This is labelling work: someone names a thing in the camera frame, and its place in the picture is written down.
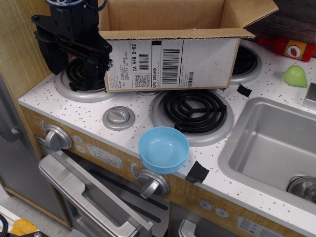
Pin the grey left oven knob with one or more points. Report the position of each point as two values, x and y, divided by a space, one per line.
56 138

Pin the yellow object on floor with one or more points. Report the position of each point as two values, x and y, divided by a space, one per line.
22 227

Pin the grey faucet base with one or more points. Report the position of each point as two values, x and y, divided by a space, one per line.
309 101

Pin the open cardboard shipping box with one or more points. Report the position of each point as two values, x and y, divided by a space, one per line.
176 44

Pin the black front stove burner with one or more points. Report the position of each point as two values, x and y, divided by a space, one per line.
203 116

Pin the black back left burner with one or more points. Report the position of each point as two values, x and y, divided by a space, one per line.
71 84

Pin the light blue plastic bowl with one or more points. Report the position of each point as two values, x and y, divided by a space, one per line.
163 150

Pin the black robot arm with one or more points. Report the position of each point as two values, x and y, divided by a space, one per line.
69 40

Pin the green toy pear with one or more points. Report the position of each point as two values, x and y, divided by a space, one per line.
296 76

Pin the steel pot in sink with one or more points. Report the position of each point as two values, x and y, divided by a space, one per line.
303 187

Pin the grey toy fridge door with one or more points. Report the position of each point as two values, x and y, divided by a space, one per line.
19 172

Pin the grey oven door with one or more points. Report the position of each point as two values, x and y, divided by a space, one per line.
103 204

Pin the black tape piece back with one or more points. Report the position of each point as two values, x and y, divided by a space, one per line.
244 91

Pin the grey dishwasher door handle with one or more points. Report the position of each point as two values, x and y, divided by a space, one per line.
187 229

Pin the grey oven knob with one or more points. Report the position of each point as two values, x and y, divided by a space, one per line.
152 183
56 138

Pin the oven clock display panel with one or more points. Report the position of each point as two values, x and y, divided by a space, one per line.
104 156

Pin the red toy ketchup bottle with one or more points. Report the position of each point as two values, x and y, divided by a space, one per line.
289 47

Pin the black back right burner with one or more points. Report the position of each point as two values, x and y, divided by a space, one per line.
248 66

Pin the grey right oven knob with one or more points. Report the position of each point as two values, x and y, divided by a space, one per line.
152 183

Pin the grey toy sink basin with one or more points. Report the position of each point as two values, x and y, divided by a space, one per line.
270 144

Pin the grey round stovetop knob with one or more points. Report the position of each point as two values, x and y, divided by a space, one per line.
118 118

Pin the black tape piece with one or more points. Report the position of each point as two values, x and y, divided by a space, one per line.
197 173
244 91

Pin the black tape piece front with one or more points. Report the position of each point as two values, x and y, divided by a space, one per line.
197 173

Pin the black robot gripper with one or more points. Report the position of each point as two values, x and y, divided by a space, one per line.
73 29

